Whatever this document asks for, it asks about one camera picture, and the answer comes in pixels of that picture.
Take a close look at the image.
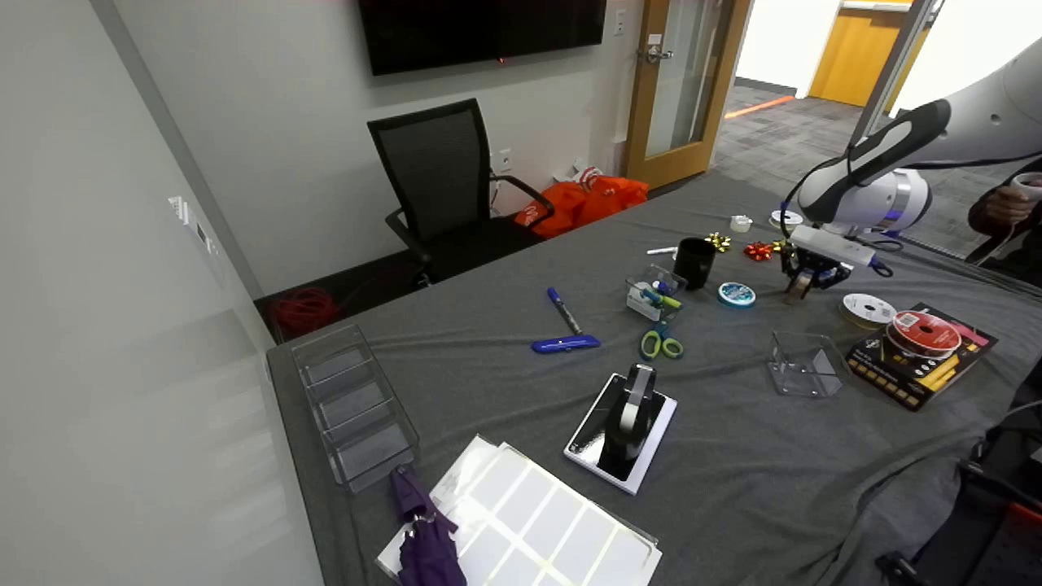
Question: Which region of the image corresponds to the purple cloth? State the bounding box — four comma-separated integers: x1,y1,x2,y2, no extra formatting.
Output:
386,466,467,586

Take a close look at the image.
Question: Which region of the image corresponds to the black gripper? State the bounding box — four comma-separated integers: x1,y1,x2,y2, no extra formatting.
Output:
778,243,857,298

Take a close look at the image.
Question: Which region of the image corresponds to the black mug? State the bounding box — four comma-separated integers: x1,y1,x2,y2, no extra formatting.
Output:
670,234,719,293

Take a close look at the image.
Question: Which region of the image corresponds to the white black flat box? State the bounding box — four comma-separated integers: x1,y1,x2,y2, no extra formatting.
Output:
558,372,681,498

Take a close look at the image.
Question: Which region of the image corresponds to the grey tablecloth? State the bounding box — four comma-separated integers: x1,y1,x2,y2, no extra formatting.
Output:
264,159,1042,586

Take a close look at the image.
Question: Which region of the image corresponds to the blue round tin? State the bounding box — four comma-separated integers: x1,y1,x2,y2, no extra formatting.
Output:
714,275,760,311

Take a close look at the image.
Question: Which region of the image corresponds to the clear acrylic holder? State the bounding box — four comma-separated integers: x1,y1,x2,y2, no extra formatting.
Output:
766,336,846,399

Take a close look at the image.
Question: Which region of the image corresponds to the black product box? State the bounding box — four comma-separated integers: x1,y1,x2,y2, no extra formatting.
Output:
844,304,998,414

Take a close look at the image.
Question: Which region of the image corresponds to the orange bag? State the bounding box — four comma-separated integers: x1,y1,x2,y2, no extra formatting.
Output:
514,172,652,240

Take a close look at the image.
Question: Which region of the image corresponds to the clear square plastic container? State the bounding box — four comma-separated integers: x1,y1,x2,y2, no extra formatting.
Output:
621,275,676,324

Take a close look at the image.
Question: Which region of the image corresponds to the white spool gold ribbon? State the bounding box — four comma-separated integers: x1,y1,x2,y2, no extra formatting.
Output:
838,288,900,331

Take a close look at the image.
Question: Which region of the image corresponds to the black tape dispenser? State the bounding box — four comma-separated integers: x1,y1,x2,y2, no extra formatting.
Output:
596,360,659,483

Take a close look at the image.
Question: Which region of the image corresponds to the wooden door glass panel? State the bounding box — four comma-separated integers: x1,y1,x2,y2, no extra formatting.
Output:
621,0,756,195

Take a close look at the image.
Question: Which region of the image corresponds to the blue pen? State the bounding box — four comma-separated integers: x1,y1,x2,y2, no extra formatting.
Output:
543,282,586,338

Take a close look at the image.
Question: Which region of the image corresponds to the red object under chair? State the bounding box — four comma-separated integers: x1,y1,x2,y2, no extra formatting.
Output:
269,285,342,338

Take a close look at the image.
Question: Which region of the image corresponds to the black office chair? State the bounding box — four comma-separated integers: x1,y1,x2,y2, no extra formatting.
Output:
364,94,558,285

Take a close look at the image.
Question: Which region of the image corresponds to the blue flat marker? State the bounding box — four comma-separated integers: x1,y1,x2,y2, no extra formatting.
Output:
526,331,603,359

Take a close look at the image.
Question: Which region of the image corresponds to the black wall television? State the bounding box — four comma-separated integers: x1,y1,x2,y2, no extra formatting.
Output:
354,0,607,78

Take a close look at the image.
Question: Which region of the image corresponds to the red ribbon spool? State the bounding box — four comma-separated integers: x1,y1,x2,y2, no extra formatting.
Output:
884,310,965,360

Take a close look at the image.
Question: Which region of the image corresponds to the yellow hallway door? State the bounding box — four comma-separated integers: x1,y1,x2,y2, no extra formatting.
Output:
807,2,905,109

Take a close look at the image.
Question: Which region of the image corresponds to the white label sheet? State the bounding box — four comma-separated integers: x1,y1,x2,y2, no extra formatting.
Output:
375,434,663,586

